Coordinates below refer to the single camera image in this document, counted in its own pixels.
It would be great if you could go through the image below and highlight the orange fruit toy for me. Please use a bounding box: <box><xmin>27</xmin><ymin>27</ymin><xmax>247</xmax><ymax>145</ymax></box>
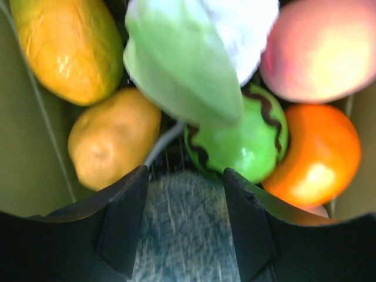
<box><xmin>262</xmin><ymin>104</ymin><xmax>361</xmax><ymax>207</ymax></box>

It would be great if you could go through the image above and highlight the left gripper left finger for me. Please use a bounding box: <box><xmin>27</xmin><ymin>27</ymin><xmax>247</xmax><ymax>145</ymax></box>
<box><xmin>31</xmin><ymin>166</ymin><xmax>149</xmax><ymax>279</ymax></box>

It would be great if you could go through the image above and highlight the yellow mango toy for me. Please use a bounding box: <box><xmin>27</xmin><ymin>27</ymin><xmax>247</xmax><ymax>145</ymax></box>
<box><xmin>9</xmin><ymin>0</ymin><xmax>124</xmax><ymax>106</ymax></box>

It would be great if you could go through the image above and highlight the white cauliflower toy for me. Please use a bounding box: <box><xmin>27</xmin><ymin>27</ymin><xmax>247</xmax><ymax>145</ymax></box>
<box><xmin>123</xmin><ymin>1</ymin><xmax>280</xmax><ymax>126</ymax></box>

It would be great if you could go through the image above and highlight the green netted melon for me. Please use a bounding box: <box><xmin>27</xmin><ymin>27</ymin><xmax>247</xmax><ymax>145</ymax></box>
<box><xmin>132</xmin><ymin>172</ymin><xmax>240</xmax><ymax>281</ymax></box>

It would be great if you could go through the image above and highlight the green striped watermelon toy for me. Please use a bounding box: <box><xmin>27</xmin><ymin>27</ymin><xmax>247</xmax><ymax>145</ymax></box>
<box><xmin>184</xmin><ymin>83</ymin><xmax>289</xmax><ymax>184</ymax></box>

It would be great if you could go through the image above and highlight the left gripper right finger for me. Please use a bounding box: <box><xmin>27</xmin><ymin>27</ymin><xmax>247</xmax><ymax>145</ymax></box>
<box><xmin>223</xmin><ymin>169</ymin><xmax>338</xmax><ymax>281</ymax></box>

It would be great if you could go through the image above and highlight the pink peach upper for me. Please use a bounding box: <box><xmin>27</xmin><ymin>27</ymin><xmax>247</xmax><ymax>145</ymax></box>
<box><xmin>259</xmin><ymin>1</ymin><xmax>375</xmax><ymax>103</ymax></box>

